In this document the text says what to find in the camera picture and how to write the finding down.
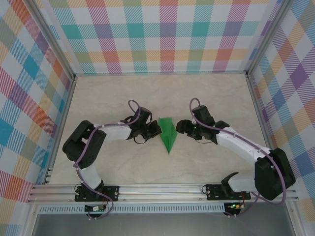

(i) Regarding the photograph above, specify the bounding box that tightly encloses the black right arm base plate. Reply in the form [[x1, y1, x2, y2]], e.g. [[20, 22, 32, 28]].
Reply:
[[205, 183, 251, 201]]

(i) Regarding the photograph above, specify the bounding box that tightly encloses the green paper sheet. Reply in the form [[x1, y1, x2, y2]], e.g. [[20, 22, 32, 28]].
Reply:
[[158, 117, 178, 155]]

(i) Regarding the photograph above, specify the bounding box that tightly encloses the grey metal panel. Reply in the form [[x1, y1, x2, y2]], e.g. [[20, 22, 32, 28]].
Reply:
[[31, 212, 296, 236]]

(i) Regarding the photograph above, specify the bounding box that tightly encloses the slotted grey cable duct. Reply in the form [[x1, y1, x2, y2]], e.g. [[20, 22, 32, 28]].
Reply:
[[38, 203, 226, 214]]

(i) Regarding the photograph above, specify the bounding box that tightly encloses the aluminium frame post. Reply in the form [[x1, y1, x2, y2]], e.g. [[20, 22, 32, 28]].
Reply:
[[27, 0, 77, 82], [245, 0, 293, 79]]

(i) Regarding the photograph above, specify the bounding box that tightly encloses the aluminium table end rail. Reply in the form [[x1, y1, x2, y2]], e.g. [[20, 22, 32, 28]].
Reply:
[[73, 70, 249, 77]]

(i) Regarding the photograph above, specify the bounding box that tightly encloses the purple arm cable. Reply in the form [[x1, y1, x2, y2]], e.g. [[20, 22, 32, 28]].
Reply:
[[189, 97, 287, 218], [74, 99, 142, 220]]

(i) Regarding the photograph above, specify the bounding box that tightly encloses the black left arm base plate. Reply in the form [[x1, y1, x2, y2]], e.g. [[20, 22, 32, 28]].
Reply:
[[74, 185, 120, 203]]

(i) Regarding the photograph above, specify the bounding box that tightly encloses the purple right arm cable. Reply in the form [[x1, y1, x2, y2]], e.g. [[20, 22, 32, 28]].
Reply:
[[189, 97, 287, 218]]

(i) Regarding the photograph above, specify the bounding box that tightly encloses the aluminium table side rail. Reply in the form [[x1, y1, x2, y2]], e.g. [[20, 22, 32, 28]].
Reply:
[[245, 73, 284, 182], [43, 76, 77, 185]]

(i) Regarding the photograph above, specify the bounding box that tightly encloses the circuit board with label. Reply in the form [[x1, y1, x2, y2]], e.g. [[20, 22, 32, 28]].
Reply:
[[84, 204, 107, 212]]

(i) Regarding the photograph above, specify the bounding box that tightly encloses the wide aluminium mounting rail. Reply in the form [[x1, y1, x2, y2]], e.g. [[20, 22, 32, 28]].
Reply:
[[27, 181, 297, 204]]

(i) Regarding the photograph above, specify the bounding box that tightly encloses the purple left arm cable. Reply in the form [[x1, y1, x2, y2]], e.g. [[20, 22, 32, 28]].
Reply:
[[74, 99, 142, 220]]

